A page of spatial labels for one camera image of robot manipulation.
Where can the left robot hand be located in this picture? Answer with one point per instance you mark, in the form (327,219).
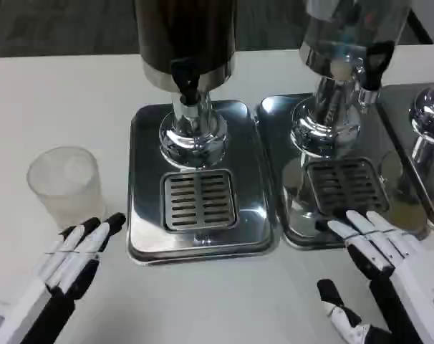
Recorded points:
(27,308)

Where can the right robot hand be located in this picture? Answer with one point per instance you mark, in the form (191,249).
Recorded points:
(414,286)

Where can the clear ribbed glass cup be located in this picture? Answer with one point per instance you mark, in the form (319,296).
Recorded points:
(66,186)

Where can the steel slotted drip grid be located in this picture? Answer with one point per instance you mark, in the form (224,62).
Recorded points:
(346,186)
(199,200)

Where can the steel drip tray base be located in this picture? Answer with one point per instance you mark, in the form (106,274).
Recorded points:
(145,200)
(274,143)

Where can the black tap of clear dispenser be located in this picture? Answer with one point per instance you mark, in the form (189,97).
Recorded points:
(376,71)

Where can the clear drink dispenser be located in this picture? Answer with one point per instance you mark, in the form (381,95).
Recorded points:
(346,36)

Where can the black tap of dark dispenser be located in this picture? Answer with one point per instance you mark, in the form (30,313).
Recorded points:
(184,80)

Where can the dark drink dispenser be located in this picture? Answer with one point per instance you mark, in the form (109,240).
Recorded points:
(184,28)

